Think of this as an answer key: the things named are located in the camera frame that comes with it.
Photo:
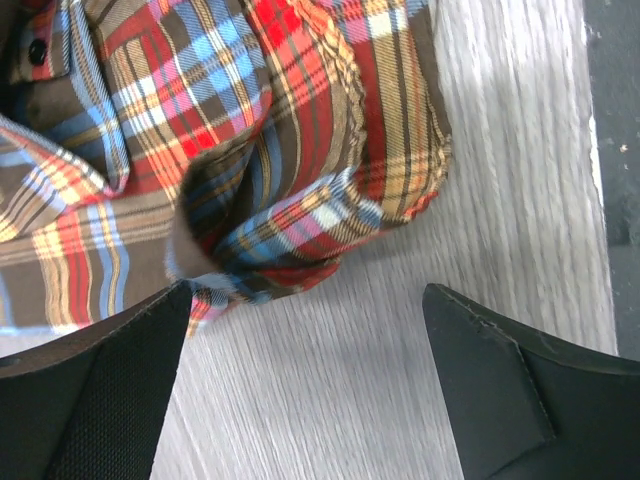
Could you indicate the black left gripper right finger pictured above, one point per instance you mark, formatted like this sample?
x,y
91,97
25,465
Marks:
x,y
524,404

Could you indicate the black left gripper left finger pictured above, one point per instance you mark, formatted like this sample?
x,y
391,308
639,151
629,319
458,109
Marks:
x,y
92,404

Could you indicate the red brown plaid shirt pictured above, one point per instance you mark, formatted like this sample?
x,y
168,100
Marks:
x,y
244,146

